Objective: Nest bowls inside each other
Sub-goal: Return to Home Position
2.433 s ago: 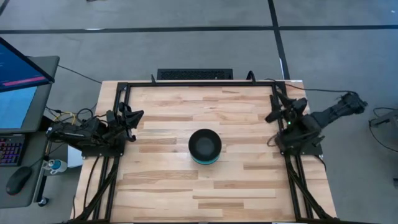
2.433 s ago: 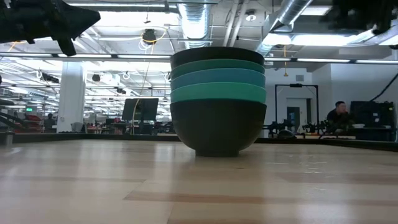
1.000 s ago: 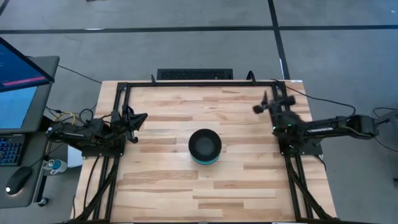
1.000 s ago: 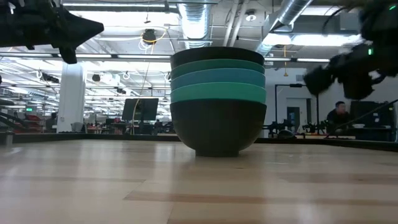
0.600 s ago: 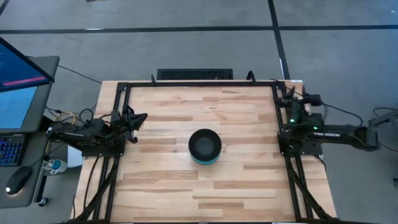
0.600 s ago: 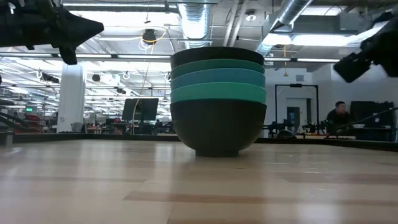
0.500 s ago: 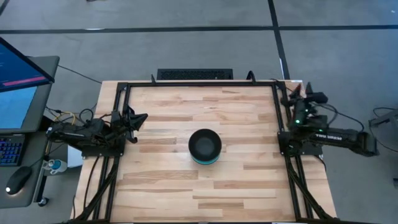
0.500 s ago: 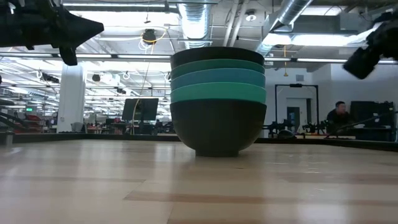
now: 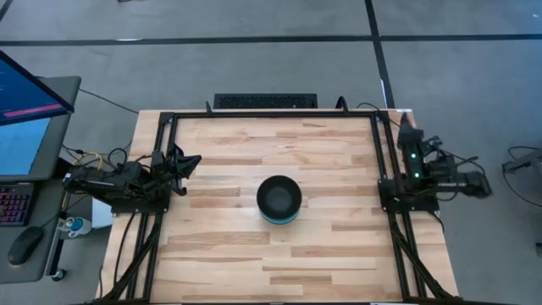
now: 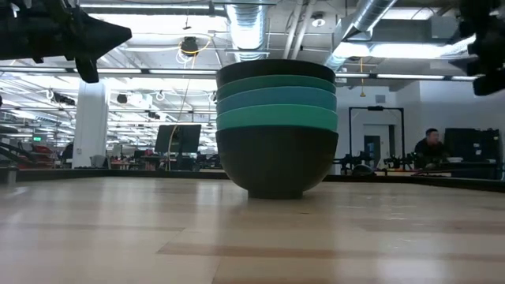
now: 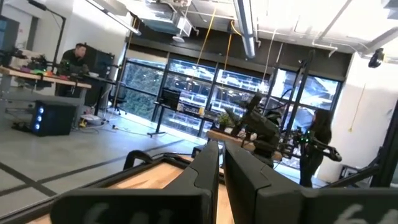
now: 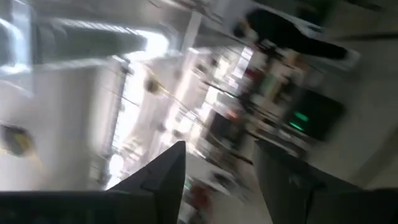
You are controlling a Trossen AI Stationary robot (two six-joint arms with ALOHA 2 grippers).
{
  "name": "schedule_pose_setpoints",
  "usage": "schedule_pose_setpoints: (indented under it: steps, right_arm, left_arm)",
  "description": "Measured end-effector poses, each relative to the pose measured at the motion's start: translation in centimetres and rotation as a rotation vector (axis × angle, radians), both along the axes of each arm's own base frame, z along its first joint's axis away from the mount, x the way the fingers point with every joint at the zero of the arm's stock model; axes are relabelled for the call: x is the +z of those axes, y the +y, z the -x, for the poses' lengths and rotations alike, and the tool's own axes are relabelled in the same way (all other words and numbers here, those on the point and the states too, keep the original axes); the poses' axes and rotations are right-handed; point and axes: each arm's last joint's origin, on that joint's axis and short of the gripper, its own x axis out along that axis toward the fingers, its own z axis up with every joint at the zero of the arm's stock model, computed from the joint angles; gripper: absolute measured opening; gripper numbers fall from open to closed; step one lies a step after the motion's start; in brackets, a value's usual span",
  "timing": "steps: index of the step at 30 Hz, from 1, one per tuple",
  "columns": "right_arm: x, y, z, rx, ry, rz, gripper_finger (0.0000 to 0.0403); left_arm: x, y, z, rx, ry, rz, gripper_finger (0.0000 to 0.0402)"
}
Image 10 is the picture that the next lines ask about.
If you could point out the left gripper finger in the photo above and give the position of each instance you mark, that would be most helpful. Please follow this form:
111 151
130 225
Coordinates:
98 35

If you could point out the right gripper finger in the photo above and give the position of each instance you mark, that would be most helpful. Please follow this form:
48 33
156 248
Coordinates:
491 57
491 84

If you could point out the black bowl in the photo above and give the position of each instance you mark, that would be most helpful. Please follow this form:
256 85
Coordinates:
276 68
276 161

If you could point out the dark teal bowl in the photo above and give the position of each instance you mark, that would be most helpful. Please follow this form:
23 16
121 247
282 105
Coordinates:
276 82

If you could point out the blue bowl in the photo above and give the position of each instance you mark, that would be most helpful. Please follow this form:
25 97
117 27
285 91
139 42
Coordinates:
276 98

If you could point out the light green bowl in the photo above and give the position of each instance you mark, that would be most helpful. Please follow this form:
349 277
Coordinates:
276 118

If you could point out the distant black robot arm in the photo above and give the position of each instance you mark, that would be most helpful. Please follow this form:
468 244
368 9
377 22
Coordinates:
398 161

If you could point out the black cabinet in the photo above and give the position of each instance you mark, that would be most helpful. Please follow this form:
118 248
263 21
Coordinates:
473 146

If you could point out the small white bowl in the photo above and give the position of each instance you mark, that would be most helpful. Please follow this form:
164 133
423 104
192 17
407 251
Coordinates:
455 159

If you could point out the long ceiling light strip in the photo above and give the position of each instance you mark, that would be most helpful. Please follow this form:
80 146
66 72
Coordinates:
177 72

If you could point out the person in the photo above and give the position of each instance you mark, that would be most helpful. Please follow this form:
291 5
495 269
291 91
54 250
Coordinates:
430 148

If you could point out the white square pillar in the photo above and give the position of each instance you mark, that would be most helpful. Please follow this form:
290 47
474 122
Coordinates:
90 126

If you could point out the black monitor on stand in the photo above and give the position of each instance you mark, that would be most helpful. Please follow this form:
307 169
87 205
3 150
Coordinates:
177 138

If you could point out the round white ceiling fixture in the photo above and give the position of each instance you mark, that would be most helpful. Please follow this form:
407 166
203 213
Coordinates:
318 21

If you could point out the grey wall vent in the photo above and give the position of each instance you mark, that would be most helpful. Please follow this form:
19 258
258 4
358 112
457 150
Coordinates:
380 98

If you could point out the black station frame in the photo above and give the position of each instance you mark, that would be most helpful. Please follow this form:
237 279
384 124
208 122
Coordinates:
376 108

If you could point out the silver spiral air duct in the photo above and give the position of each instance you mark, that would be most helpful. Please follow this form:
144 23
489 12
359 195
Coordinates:
363 19
248 31

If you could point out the black metal table frame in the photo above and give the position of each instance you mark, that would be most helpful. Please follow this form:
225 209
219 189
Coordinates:
118 173

